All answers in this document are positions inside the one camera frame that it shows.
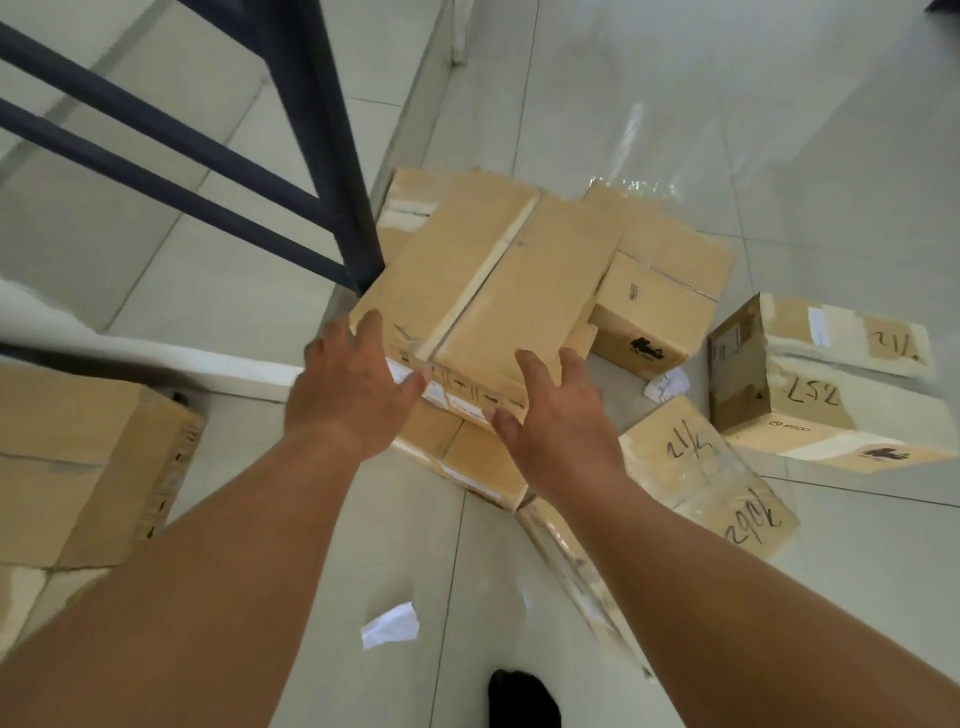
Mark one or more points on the cardboard box with white label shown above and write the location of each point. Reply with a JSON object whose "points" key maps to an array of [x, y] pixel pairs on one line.
{"points": [[469, 457]]}

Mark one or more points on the crumpled white paper scrap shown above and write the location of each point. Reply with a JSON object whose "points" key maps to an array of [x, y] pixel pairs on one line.
{"points": [[388, 626], [666, 385]]}

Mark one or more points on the large plain cardboard box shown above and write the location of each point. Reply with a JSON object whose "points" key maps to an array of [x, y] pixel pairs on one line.
{"points": [[75, 465]]}

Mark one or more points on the person's right thumb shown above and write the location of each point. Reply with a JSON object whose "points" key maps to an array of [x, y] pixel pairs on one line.
{"points": [[506, 429]]}

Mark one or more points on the person's left thumb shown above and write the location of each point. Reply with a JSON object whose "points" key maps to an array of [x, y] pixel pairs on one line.
{"points": [[409, 388]]}

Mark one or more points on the person's left forearm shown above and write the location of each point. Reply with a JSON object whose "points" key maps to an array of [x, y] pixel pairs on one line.
{"points": [[187, 600]]}

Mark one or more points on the person's right forearm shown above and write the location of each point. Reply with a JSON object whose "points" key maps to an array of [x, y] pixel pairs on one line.
{"points": [[712, 622]]}

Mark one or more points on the plastic-wrapped cardboard box with handwriting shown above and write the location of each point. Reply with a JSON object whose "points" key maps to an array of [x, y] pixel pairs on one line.
{"points": [[697, 469]]}

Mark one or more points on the person's left hand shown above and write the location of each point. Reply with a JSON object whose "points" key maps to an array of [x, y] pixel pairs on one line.
{"points": [[345, 397]]}

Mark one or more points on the person's black shoe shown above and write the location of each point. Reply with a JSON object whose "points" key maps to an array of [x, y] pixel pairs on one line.
{"points": [[521, 701]]}

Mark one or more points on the large taped cardboard box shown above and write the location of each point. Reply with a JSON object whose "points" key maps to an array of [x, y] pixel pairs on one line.
{"points": [[495, 285]]}

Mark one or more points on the cardboard box with white tape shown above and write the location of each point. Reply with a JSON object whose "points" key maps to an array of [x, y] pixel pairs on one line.
{"points": [[405, 196]]}

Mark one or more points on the person's right middle finger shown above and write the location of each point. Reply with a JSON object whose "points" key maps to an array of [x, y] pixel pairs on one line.
{"points": [[577, 367]]}

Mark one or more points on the dark metal rack frame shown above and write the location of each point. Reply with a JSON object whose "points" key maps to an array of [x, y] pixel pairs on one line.
{"points": [[330, 150]]}

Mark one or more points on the tilted cardboard box with handwriting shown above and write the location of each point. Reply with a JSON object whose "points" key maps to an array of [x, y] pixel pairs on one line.
{"points": [[810, 409]]}

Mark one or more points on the flat plastic-wrapped cardboard box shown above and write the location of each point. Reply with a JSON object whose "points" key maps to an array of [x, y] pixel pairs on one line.
{"points": [[556, 544]]}

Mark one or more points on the person's right hand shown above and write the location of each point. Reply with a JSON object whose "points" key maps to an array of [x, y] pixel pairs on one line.
{"points": [[570, 435]]}

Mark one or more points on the cardboard box with black logo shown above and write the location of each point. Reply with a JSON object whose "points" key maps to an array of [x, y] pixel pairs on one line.
{"points": [[652, 322]]}

